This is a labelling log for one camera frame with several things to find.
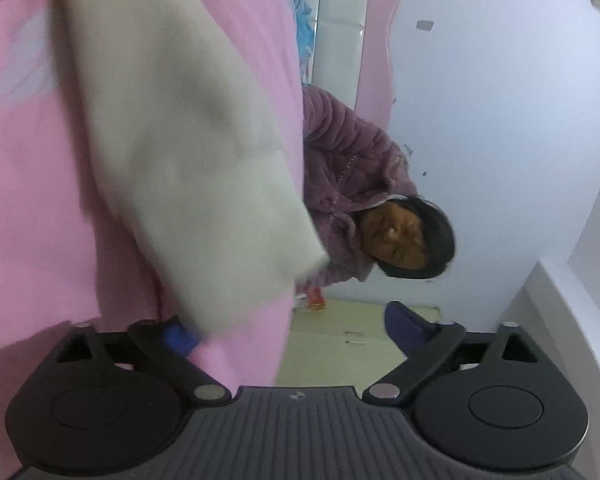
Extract white furniture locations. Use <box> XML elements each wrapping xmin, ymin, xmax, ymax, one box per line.
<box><xmin>500</xmin><ymin>255</ymin><xmax>600</xmax><ymax>480</ymax></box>

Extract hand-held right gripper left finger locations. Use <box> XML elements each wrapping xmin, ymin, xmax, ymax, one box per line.
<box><xmin>55</xmin><ymin>316</ymin><xmax>231</xmax><ymax>407</ymax></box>

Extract beige jacket with black trim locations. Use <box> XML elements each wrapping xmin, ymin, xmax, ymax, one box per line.
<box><xmin>45</xmin><ymin>0</ymin><xmax>331</xmax><ymax>337</ymax></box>

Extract pink grey floral quilt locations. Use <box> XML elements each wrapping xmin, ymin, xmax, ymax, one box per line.
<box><xmin>0</xmin><ymin>0</ymin><xmax>308</xmax><ymax>480</ymax></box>

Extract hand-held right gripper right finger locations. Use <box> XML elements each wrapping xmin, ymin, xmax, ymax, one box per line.
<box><xmin>362</xmin><ymin>301</ymin><xmax>541</xmax><ymax>407</ymax></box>

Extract light blue towel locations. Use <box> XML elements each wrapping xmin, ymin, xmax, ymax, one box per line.
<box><xmin>292</xmin><ymin>0</ymin><xmax>315</xmax><ymax>86</ymax></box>

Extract pink white headboard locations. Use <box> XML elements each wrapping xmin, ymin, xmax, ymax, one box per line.
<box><xmin>300</xmin><ymin>0</ymin><xmax>408</xmax><ymax>117</ymax></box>

